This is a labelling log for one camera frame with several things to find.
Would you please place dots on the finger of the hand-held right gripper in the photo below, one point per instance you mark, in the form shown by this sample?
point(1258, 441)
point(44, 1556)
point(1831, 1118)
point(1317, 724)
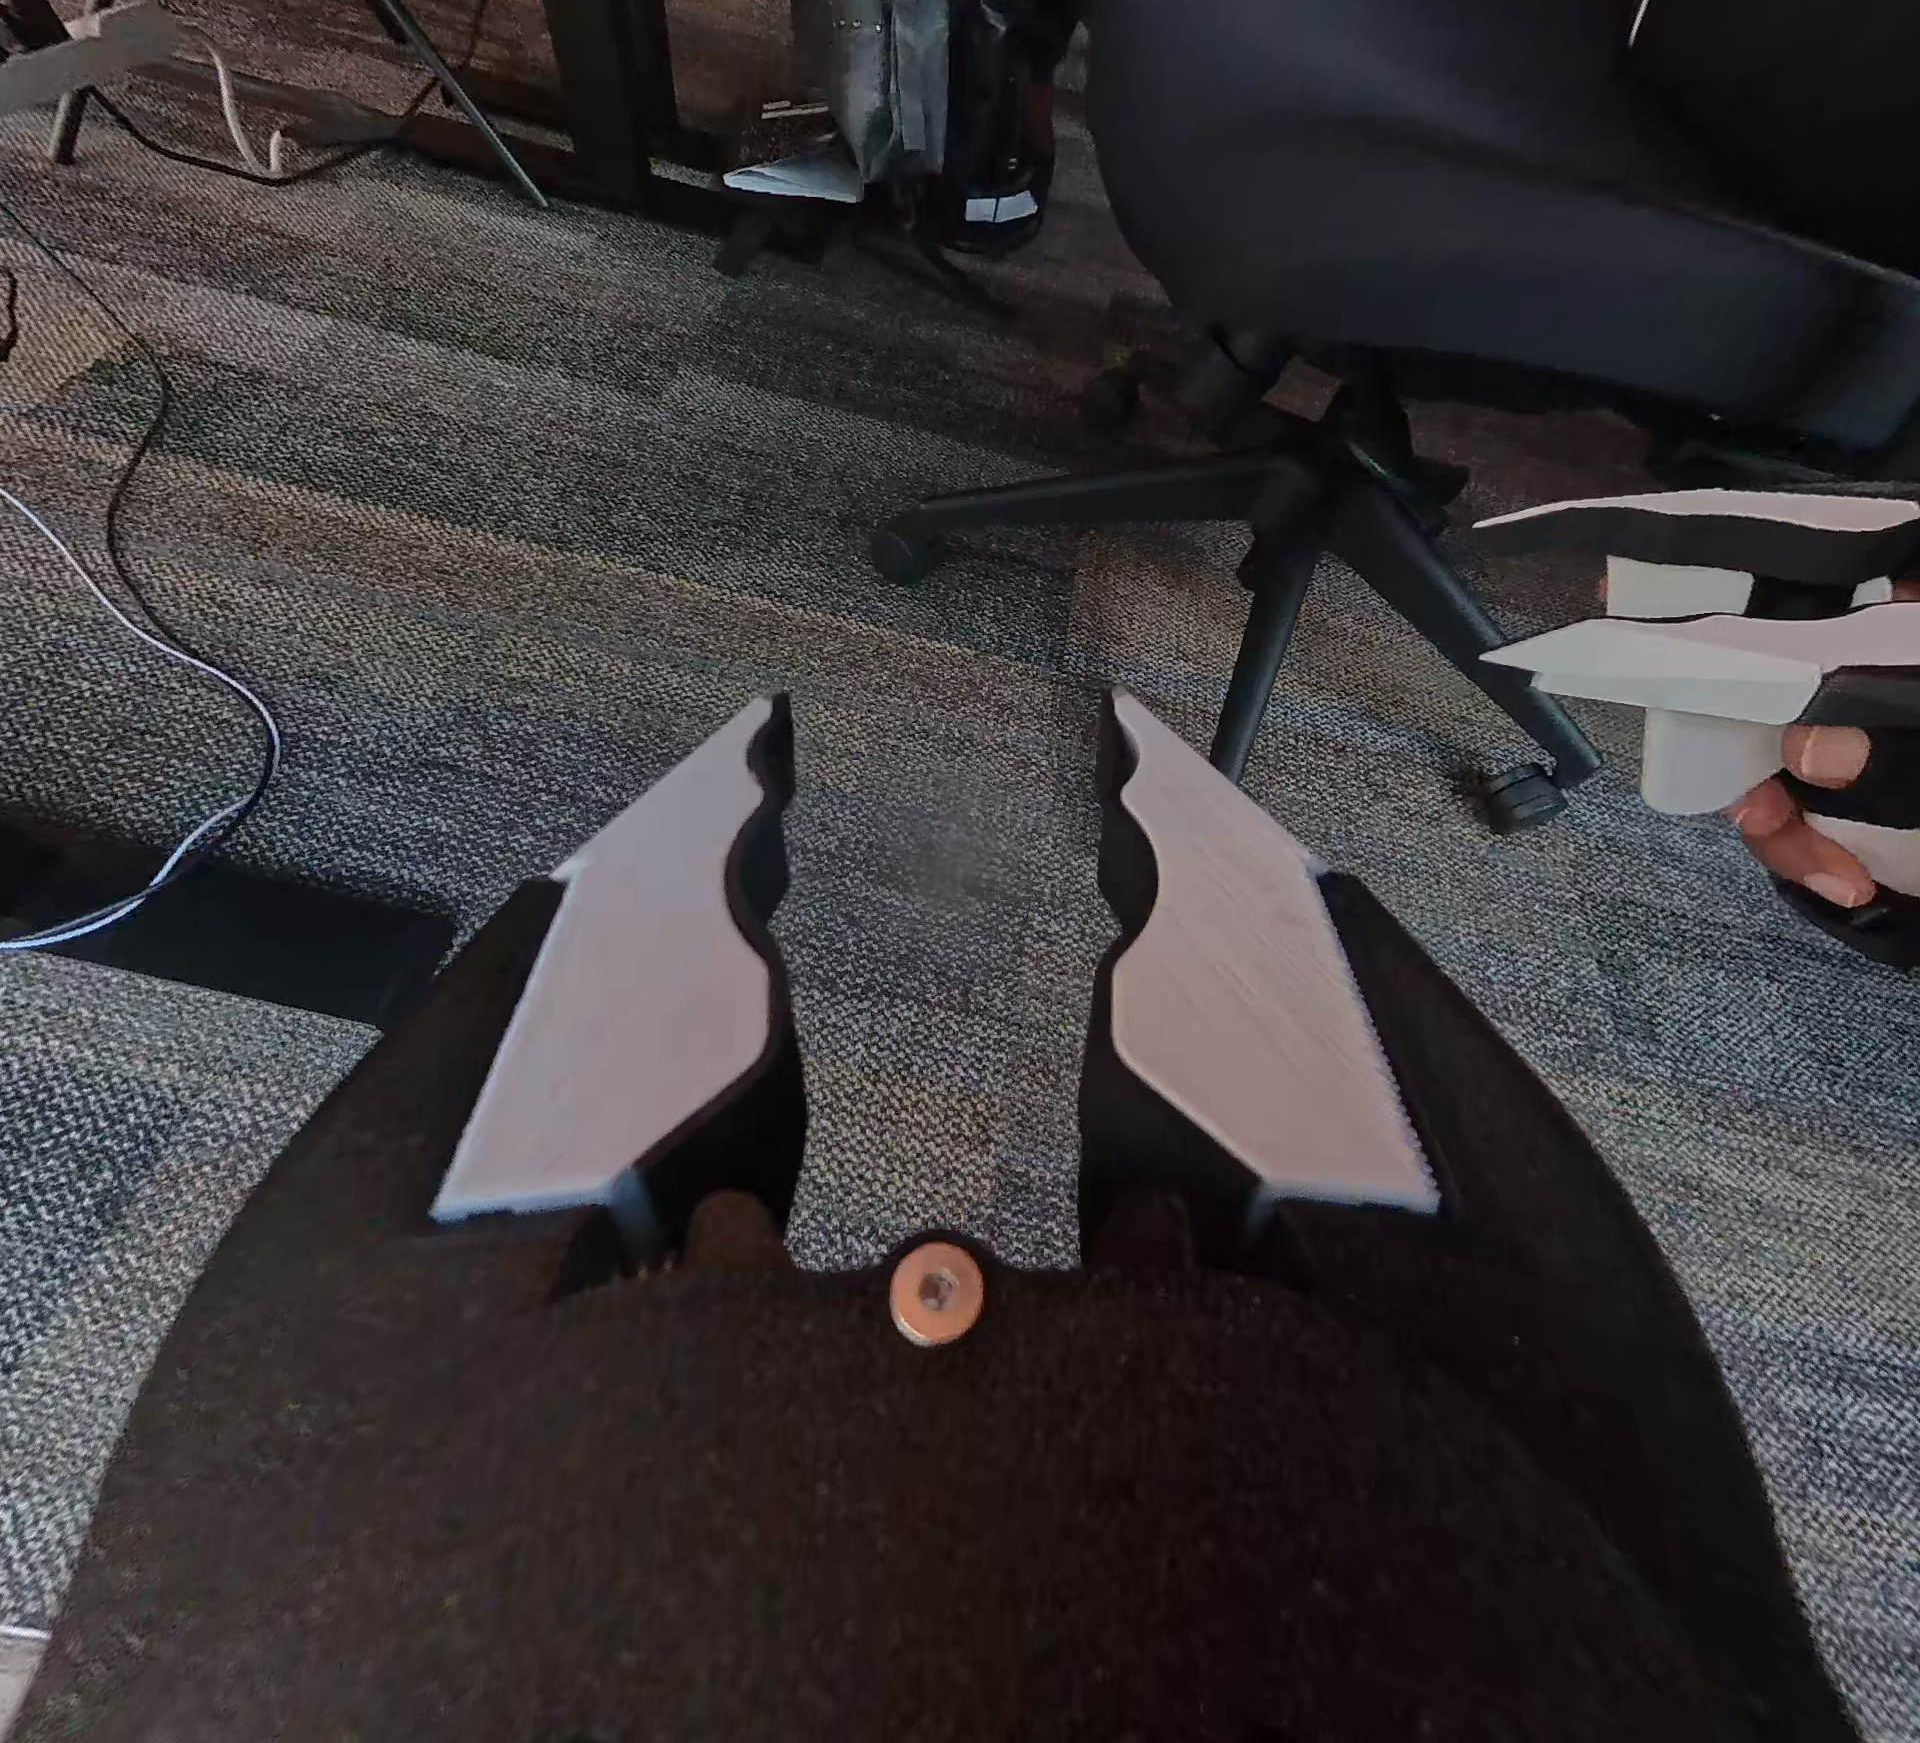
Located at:
point(1679, 580)
point(1709, 663)

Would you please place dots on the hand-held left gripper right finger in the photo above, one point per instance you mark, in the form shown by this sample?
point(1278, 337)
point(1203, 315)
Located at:
point(1260, 1022)

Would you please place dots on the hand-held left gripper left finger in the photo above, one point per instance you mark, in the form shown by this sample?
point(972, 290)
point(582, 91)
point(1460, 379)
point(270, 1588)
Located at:
point(614, 1022)

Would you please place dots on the person's right hand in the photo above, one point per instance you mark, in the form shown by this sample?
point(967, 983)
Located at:
point(1822, 756)

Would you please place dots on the black mesh office chair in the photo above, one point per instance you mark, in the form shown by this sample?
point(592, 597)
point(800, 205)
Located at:
point(1424, 152)

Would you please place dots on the black bag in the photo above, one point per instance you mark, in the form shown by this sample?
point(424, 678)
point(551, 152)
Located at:
point(1021, 49)

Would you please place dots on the white paper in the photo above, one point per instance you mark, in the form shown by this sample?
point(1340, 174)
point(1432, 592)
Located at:
point(795, 178)

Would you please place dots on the grey bag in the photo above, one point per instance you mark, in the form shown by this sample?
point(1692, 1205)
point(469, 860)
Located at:
point(877, 3)

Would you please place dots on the grey power strip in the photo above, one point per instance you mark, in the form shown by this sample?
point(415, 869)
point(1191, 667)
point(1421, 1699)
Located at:
point(91, 56)

